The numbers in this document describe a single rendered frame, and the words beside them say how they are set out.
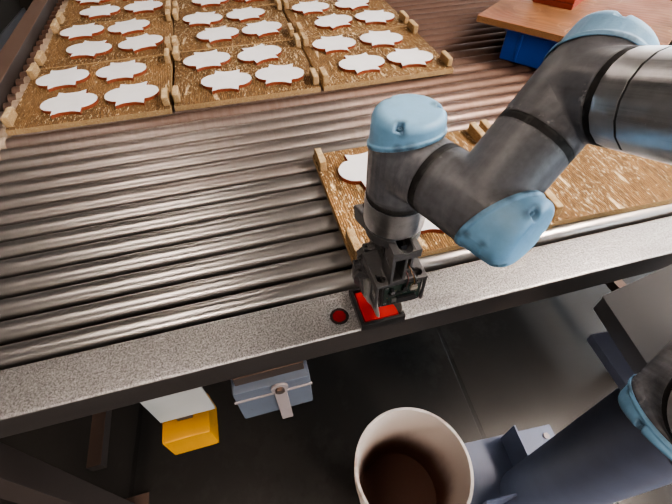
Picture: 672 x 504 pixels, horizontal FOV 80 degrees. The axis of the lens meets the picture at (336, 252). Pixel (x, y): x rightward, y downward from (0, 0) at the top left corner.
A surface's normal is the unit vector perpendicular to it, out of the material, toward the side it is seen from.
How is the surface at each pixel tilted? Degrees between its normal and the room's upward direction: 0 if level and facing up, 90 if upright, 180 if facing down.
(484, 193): 31
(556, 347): 0
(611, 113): 88
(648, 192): 0
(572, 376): 0
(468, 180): 37
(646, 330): 44
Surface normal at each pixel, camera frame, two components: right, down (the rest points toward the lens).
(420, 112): -0.01, -0.65
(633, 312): -0.70, -0.40
